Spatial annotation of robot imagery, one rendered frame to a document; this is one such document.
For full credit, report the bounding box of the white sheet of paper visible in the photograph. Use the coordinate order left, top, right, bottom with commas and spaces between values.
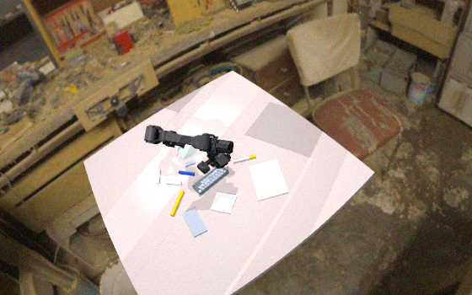
249, 159, 289, 201

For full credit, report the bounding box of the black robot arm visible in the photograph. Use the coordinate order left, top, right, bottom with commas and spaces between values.
144, 125, 233, 169

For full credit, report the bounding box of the grey keyboard with white letter keys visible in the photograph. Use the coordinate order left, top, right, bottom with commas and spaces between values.
192, 167, 229, 196

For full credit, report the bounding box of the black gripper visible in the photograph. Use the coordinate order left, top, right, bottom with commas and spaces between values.
197, 151, 220, 174

